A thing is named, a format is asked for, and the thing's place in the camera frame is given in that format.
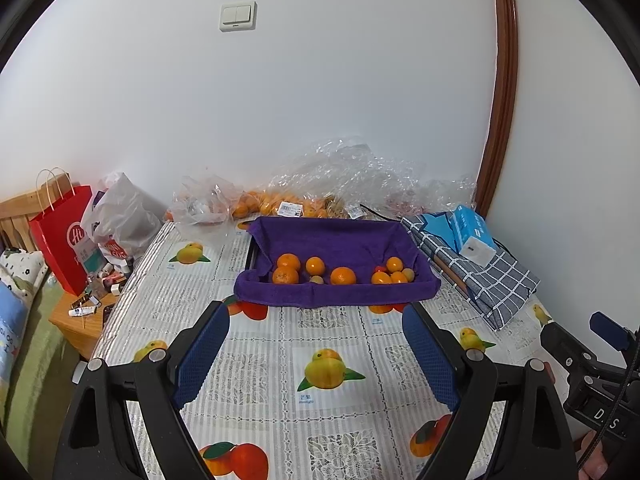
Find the yellow-green round fruit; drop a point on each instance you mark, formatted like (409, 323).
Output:
(316, 280)

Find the small green fruit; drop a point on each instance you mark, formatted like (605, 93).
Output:
(409, 274)

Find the blue tissue pack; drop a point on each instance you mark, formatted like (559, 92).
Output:
(470, 232)

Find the fruit-printed lace tablecloth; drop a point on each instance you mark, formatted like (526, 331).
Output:
(300, 330)

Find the red paper bag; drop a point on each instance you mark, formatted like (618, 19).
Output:
(57, 245)

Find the cluster of small bottles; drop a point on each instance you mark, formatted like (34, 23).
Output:
(112, 277)

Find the white tube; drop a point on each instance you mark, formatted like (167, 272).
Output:
(82, 311)

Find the green and blue bedding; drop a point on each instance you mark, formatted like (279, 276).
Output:
(30, 375)

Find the wooden nightstand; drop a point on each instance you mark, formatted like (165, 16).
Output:
(82, 332)

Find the white wall switch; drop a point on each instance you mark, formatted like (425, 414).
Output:
(238, 16)

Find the brown wooden door frame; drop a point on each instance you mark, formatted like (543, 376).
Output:
(502, 85)

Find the orange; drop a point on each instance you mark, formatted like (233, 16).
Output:
(288, 262)
(285, 276)
(394, 264)
(399, 278)
(315, 265)
(381, 278)
(343, 276)

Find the wooden headboard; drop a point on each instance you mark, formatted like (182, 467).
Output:
(20, 212)

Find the plastic bag of oranges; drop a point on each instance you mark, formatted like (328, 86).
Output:
(270, 202)

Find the white plastic bag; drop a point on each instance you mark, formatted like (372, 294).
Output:
(125, 215)

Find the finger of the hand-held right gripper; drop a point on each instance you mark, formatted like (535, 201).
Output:
(562, 345)
(607, 330)

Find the folded grey plaid cloth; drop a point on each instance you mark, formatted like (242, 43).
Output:
(490, 280)

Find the clear plastic bag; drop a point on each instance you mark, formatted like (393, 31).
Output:
(200, 202)

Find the crumpled clear plastic wrap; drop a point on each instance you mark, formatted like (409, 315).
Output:
(370, 175)

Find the person's right hand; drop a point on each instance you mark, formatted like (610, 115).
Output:
(595, 467)

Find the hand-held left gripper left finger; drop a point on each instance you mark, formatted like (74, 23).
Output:
(202, 355)

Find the spotted white pillow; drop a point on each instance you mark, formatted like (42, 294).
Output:
(22, 272)

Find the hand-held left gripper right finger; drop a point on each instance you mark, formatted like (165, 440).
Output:
(430, 355)

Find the tray with purple towel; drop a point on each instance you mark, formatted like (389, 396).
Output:
(325, 240)

